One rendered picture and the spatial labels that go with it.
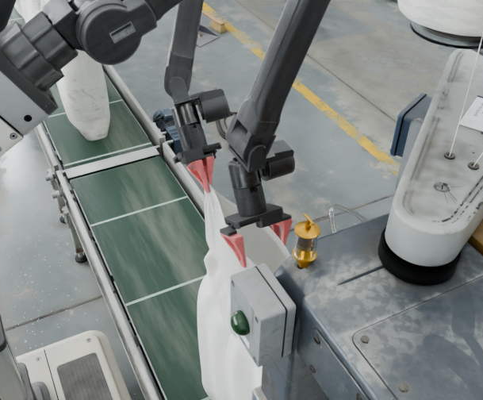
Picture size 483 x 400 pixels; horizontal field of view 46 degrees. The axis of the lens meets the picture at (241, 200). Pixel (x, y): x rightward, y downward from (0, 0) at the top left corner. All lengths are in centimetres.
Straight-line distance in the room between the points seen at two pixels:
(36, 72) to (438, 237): 51
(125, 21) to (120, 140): 188
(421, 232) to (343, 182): 239
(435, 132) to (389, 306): 25
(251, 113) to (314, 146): 226
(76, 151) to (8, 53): 184
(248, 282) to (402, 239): 18
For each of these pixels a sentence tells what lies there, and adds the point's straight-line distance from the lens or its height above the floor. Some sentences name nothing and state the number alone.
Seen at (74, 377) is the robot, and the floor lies 26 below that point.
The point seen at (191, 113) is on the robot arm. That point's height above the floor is 115.
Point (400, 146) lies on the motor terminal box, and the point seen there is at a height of 124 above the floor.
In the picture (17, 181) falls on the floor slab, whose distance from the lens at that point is 314.
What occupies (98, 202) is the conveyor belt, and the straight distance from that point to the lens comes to 228.
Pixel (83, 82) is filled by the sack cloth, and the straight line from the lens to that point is 252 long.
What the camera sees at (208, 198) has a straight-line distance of 129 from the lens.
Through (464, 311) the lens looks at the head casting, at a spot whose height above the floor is 134.
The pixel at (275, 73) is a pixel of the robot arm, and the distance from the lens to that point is 96.
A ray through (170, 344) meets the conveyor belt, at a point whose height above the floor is 38.
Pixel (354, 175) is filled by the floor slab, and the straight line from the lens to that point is 306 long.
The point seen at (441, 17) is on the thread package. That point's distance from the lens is 75.
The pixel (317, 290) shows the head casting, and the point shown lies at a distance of 65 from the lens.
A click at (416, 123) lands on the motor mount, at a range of 100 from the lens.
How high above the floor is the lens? 181
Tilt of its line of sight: 40 degrees down
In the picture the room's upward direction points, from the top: 1 degrees clockwise
